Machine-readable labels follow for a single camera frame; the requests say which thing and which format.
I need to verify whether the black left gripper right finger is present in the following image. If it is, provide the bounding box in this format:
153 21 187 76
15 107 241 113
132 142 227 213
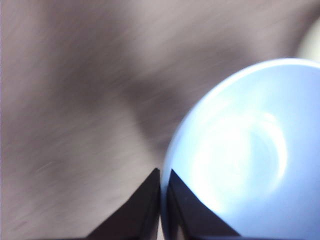
166 168 242 240

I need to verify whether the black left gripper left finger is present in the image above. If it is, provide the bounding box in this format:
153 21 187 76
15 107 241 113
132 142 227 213
86 167 161 240

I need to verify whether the blue ribbed bowl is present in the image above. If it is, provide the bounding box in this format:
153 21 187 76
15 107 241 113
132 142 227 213
159 57 320 240

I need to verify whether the pale green plate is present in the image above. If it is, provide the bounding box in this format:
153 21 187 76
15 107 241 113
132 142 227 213
294 17 320 62

